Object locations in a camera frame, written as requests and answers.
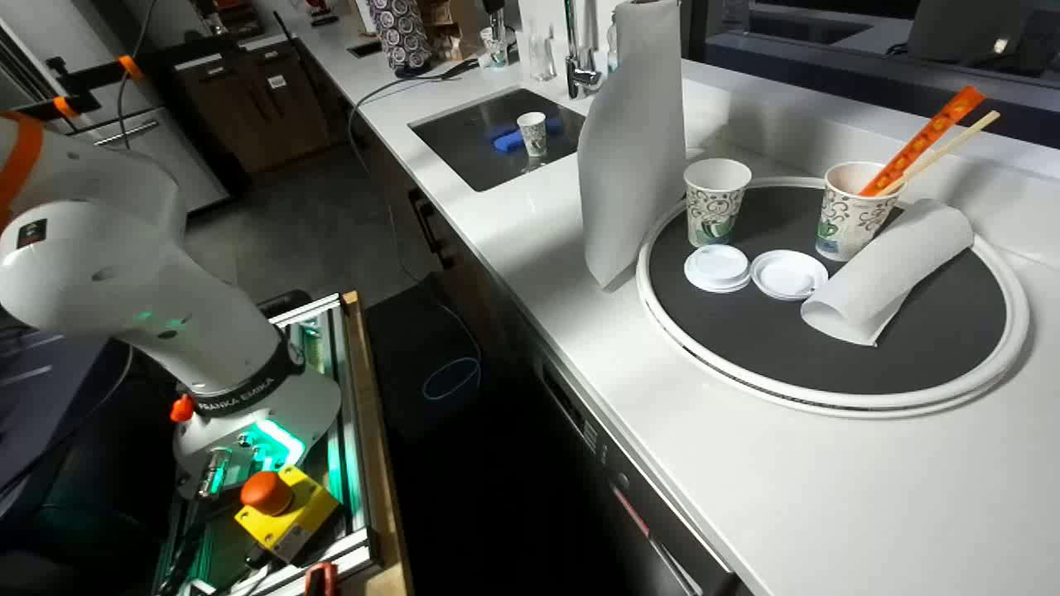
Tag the white plastic cup lid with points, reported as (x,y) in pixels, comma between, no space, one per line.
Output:
(788,273)
(715,268)

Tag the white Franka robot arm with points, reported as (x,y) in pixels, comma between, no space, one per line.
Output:
(101,274)

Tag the small paper cup in sink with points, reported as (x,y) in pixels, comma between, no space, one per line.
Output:
(533,134)

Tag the patterned paper cup with chopsticks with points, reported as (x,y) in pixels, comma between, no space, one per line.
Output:
(850,219)

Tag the blue sponge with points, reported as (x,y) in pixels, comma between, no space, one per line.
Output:
(509,141)

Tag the steel kitchen sink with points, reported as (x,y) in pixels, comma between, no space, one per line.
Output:
(473,143)

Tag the white paper towel roll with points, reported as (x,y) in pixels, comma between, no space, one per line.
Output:
(634,134)

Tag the chrome kitchen faucet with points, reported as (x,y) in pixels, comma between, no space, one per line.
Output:
(583,52)

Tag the patterned bottle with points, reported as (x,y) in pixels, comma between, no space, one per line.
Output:
(398,33)

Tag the yellow emergency stop button box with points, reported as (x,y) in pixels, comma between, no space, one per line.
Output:
(283,510)

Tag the brown wooden cabinet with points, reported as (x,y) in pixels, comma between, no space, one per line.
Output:
(253,103)

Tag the rolled white towel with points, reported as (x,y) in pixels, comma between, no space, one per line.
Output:
(888,268)

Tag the round black tray white rim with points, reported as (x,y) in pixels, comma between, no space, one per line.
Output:
(938,331)

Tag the orange chopstick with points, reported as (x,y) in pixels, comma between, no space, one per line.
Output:
(920,138)

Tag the wooden chopstick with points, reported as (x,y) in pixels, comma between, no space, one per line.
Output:
(959,141)

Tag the black stand with orange clips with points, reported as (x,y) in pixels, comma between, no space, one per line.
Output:
(92,85)

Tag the dark monitor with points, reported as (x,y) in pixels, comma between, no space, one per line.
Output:
(960,28)

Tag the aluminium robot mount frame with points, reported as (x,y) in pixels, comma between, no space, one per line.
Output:
(368,441)

